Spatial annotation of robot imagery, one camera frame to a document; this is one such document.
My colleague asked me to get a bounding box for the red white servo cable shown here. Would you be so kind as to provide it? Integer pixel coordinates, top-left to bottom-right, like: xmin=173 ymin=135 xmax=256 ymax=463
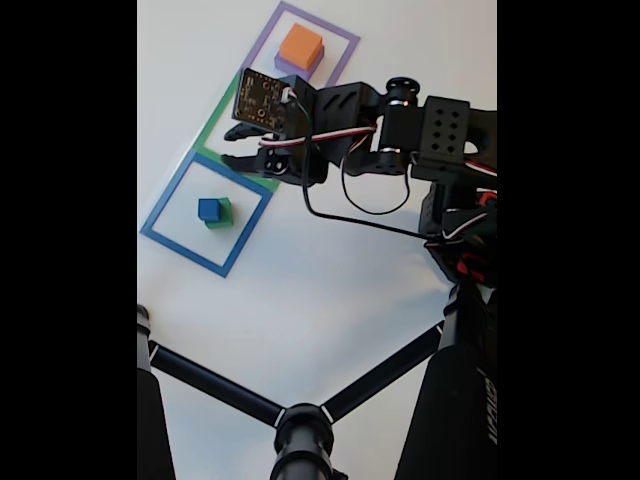
xmin=258 ymin=124 xmax=498 ymax=244

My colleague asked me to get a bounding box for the black tripod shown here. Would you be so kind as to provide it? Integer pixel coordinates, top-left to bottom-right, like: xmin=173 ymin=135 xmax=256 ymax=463
xmin=137 ymin=282 xmax=498 ymax=480

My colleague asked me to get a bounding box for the gripper camera board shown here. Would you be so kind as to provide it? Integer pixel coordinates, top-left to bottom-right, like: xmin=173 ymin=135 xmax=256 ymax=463
xmin=231 ymin=67 xmax=319 ymax=134

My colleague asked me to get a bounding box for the blue square frame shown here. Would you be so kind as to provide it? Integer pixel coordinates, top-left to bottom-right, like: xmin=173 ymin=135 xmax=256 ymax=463
xmin=139 ymin=151 xmax=275 ymax=279

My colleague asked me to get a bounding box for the purple square frame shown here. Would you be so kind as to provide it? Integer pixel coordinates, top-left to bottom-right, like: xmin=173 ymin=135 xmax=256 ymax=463
xmin=239 ymin=0 xmax=361 ymax=91

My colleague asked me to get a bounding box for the orange cube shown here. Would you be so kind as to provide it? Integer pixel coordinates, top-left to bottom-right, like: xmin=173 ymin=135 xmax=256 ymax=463
xmin=278 ymin=22 xmax=324 ymax=70

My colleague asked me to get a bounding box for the green square frame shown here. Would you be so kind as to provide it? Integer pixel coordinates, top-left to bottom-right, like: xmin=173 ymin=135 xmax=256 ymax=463
xmin=192 ymin=71 xmax=284 ymax=194

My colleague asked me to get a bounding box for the purple block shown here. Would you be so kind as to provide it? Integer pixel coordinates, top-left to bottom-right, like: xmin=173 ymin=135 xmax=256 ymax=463
xmin=273 ymin=44 xmax=326 ymax=84

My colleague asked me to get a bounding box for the black camera cable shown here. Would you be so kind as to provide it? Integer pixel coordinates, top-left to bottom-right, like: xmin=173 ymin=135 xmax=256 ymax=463
xmin=301 ymin=134 xmax=437 ymax=241

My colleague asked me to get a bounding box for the red black table clamp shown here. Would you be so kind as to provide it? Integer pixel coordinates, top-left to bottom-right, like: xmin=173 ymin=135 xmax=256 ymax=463
xmin=457 ymin=252 xmax=496 ymax=282

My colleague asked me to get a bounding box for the green cube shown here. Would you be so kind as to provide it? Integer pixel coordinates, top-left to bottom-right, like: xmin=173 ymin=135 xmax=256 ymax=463
xmin=203 ymin=197 xmax=234 ymax=230

